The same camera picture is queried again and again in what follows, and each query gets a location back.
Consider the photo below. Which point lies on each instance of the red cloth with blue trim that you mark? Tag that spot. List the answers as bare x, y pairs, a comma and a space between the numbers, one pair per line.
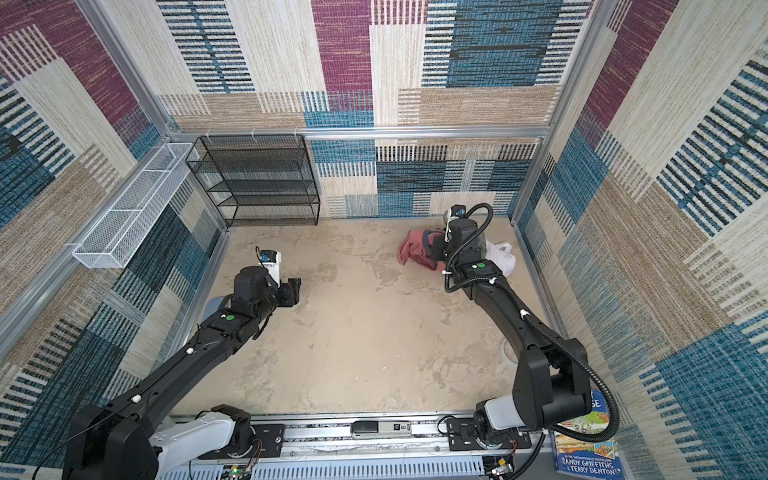
414, 247

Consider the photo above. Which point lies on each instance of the aluminium front rail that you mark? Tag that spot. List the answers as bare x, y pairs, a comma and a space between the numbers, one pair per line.
320, 446

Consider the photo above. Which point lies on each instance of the white wire mesh basket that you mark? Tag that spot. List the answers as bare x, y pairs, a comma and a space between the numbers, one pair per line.
115, 238

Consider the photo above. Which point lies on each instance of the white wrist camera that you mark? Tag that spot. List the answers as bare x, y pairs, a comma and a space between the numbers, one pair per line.
271, 260
454, 223

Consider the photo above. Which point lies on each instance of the black device on rail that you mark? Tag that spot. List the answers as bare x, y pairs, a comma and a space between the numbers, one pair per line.
380, 429

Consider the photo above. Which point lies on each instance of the blue oval pad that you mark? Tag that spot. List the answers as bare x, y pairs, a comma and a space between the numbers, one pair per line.
211, 307

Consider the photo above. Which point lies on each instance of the right circuit board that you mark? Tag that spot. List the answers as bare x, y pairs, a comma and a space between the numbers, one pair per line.
498, 467

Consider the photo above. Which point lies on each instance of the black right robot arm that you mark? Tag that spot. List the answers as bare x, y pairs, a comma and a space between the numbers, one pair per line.
553, 380

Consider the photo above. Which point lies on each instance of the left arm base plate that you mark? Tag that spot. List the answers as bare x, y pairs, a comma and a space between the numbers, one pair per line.
251, 442

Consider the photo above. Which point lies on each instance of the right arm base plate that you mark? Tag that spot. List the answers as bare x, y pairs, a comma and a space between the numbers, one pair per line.
470, 434

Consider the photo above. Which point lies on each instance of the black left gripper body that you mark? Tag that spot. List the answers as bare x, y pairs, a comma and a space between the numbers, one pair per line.
286, 295

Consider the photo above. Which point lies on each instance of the circuit board with green led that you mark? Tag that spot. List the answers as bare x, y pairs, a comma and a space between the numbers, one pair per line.
236, 472

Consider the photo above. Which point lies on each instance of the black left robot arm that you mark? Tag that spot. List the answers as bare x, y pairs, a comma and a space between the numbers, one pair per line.
114, 441

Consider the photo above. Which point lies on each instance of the black wire mesh shelf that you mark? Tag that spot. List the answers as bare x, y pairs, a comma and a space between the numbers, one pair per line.
257, 180

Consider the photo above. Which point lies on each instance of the white cloth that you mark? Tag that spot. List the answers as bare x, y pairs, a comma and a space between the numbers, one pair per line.
501, 255

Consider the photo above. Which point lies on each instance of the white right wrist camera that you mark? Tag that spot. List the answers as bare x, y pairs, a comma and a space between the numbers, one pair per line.
454, 223

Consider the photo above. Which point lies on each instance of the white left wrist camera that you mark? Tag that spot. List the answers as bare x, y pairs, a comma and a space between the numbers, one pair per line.
271, 260

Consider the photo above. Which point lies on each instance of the treehouse paperback book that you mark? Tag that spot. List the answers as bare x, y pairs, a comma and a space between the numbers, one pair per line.
587, 460

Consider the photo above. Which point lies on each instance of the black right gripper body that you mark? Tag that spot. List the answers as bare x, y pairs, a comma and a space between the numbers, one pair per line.
439, 248

